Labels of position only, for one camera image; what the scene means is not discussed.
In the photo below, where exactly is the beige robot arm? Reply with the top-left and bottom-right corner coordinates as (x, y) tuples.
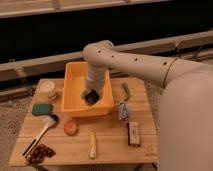
(83, 41), (213, 171)

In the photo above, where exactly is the yellow plastic tray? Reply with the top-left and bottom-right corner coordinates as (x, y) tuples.
(61, 62), (114, 117)

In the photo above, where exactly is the green chili pepper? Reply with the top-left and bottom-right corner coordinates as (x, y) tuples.
(122, 82), (131, 101)

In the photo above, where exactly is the orange round lid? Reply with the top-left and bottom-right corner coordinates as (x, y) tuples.
(64, 121), (78, 136)

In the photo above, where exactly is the green sponge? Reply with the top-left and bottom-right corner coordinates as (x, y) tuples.
(32, 104), (53, 116)

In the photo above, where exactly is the wooden table board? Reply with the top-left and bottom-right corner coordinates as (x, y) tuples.
(8, 77), (159, 167)

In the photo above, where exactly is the brown grape bunch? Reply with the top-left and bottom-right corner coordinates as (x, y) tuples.
(26, 144), (55, 165)

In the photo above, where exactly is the white handled dish brush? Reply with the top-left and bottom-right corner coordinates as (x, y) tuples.
(22, 114), (59, 157)

